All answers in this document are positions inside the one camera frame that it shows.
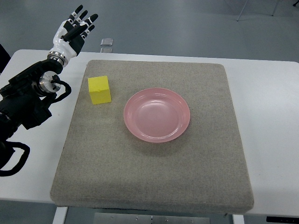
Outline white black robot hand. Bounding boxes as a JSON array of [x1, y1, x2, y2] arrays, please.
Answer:
[[51, 5, 98, 61]]

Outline yellow foam block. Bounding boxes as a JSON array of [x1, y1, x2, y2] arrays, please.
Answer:
[[88, 76, 112, 105]]

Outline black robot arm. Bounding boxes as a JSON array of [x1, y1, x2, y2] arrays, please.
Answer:
[[0, 51, 71, 142]]

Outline pink plate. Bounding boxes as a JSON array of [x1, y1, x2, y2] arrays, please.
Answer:
[[123, 88, 191, 143]]

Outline beige square mat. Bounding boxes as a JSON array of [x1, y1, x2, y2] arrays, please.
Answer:
[[50, 60, 254, 214]]

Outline metal chair legs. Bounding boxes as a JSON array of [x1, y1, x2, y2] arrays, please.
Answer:
[[236, 0, 299, 21]]

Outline black cable loop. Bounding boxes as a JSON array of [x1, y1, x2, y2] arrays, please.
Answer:
[[0, 140, 31, 177]]

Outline grey metal base plate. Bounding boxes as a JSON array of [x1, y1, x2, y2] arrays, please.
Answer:
[[93, 213, 211, 224]]

